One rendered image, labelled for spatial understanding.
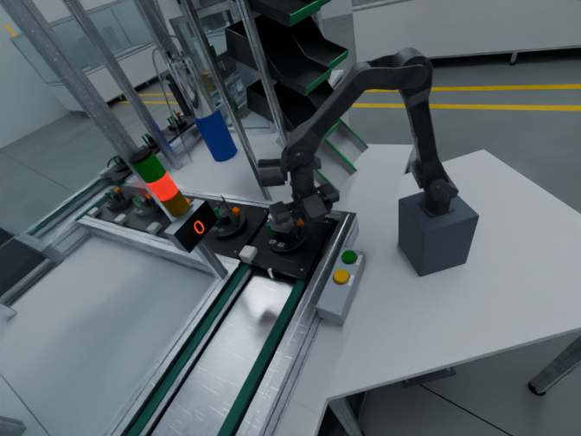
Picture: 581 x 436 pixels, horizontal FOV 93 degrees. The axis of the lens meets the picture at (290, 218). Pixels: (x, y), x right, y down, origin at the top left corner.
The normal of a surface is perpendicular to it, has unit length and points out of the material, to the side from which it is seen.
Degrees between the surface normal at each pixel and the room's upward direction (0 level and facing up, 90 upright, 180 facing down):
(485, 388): 0
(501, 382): 0
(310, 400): 0
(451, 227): 90
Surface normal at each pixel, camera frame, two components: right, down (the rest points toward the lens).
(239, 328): -0.26, -0.70
